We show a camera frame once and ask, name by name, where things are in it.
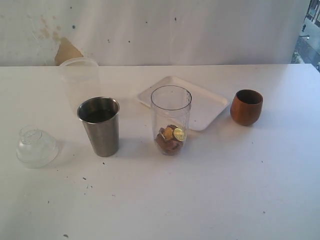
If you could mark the clear drinking glass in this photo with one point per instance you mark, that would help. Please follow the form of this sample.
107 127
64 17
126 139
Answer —
171 105

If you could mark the copper coins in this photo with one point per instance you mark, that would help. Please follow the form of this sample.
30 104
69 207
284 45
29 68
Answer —
166 141

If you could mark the gold coin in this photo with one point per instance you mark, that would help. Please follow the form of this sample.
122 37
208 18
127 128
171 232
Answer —
179 134

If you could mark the stainless steel cup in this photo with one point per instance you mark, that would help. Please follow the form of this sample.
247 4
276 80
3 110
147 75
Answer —
100 118

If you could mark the brown wooden cup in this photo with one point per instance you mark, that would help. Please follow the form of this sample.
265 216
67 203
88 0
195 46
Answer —
246 107

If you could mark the clear dome lid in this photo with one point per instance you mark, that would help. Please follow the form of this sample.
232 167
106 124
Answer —
36 148

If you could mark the white rectangular tray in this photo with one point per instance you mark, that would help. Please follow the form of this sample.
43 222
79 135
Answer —
205 105

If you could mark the translucent plastic container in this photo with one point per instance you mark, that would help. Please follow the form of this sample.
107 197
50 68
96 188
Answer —
81 80

